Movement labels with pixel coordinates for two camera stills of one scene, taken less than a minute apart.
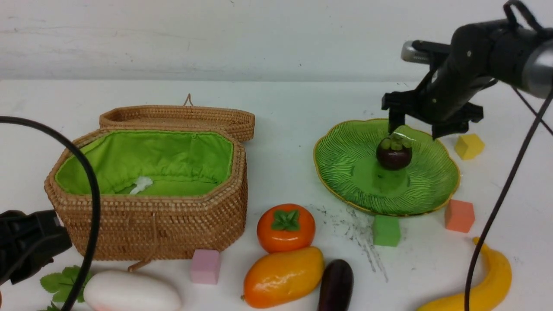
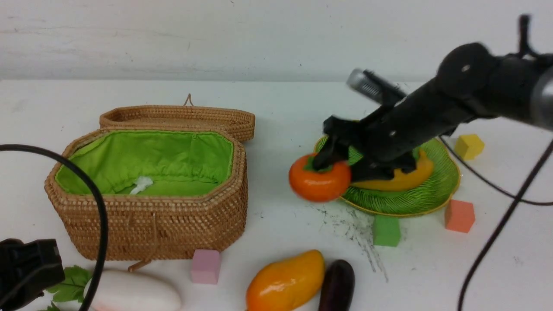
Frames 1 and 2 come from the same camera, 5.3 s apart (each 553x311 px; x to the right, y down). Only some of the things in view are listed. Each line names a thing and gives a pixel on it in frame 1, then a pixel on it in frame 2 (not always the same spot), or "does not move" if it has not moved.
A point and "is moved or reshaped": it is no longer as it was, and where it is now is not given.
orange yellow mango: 279,277 is moved or reshaped
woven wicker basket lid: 241,123 does not move
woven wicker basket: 144,227 does not move
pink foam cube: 205,266 does not move
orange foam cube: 459,216 does not move
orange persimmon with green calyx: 284,227 -> 322,185
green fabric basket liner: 179,163 does not move
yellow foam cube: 468,146 does not move
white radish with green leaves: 112,290 does not move
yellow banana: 488,295 -> 403,181
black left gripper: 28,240 -> 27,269
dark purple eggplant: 337,287 does not move
